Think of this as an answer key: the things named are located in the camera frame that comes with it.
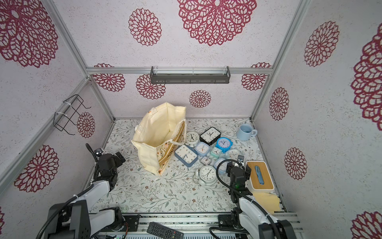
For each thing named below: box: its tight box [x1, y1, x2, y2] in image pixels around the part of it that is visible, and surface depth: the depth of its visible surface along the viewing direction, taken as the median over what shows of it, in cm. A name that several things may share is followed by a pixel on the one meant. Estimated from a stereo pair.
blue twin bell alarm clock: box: [215, 136, 234, 154], surface depth 105 cm
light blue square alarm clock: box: [194, 141, 211, 156], surface depth 102 cm
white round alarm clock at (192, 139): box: [185, 131, 200, 148], surface depth 105 cm
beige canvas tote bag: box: [131, 102, 187, 176], surface depth 89 cm
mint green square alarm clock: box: [210, 146, 223, 159], surface depth 102 cm
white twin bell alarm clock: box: [194, 165, 218, 187], surface depth 88 cm
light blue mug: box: [236, 123, 258, 141], surface depth 110 cm
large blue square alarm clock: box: [174, 144, 199, 168], surface depth 99 cm
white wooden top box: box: [245, 160, 275, 194], surface depth 85 cm
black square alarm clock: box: [199, 126, 222, 146], surface depth 108 cm
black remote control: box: [146, 221, 185, 239], surface depth 71 cm
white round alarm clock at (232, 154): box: [225, 148, 240, 160], surface depth 99 cm
